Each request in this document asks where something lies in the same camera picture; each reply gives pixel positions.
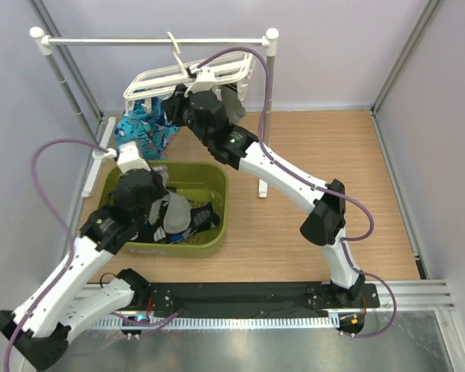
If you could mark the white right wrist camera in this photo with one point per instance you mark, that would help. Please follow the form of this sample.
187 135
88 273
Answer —
203 80

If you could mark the white metal drying rack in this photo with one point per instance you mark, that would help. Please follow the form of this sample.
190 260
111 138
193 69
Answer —
46 44

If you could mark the aluminium slotted rail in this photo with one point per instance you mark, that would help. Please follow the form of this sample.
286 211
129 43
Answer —
187 324

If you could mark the grey striped sock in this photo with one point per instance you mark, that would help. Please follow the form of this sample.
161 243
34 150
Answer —
154 209
230 99

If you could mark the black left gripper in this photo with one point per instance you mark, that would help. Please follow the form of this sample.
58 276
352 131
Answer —
160 191

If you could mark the blue shark pattern sock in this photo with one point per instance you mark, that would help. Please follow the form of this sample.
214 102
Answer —
135 125

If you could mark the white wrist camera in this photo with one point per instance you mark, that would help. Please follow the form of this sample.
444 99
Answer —
203 80
127 157

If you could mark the green plastic basket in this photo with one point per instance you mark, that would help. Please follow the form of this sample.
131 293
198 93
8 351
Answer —
206 187

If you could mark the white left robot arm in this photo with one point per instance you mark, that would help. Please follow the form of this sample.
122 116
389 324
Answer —
42 328

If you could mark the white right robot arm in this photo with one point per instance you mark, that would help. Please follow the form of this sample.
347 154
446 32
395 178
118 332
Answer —
237 147

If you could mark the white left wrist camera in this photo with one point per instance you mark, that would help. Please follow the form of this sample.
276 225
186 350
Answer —
127 157

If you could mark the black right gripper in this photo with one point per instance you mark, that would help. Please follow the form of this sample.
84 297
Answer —
173 105

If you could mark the white clip sock hanger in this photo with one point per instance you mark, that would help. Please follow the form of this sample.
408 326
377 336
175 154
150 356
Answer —
231 68

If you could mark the black patterned sock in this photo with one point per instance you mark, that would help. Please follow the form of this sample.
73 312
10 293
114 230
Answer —
202 219

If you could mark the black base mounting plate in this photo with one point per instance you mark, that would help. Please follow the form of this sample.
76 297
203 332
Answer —
256 300

